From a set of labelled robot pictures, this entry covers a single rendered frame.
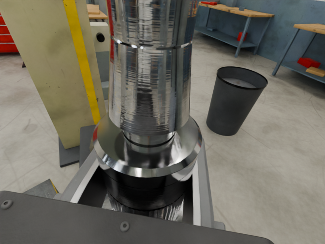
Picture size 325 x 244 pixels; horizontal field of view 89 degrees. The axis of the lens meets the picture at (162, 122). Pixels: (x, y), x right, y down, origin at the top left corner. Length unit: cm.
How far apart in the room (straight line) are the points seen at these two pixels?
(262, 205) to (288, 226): 19
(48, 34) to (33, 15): 10
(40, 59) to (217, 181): 158
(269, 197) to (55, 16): 195
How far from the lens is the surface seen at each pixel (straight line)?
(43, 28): 129
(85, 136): 26
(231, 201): 154
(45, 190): 112
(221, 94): 172
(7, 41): 425
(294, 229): 169
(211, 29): 587
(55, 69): 136
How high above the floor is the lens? 127
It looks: 40 degrees down
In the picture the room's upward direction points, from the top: 5 degrees clockwise
